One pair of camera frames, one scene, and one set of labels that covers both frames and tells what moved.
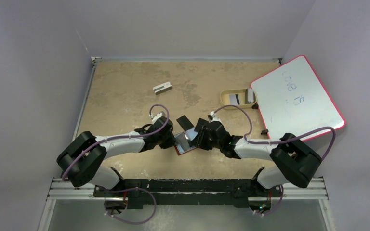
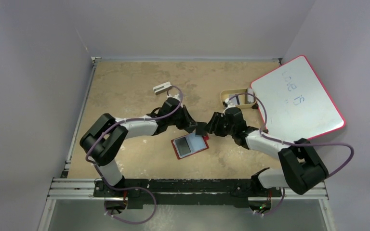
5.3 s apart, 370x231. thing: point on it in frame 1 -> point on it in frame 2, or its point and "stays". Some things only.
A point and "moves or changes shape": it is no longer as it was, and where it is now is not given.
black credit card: [185, 122] moves or changes shape
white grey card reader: [162, 88] stays
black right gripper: [202, 137] -> [217, 122]
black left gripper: [171, 142] -> [188, 122]
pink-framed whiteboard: [291, 99] stays
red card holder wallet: [182, 144] moves or changes shape
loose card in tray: [234, 99] stays
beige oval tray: [236, 97] stays
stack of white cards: [250, 96] stays
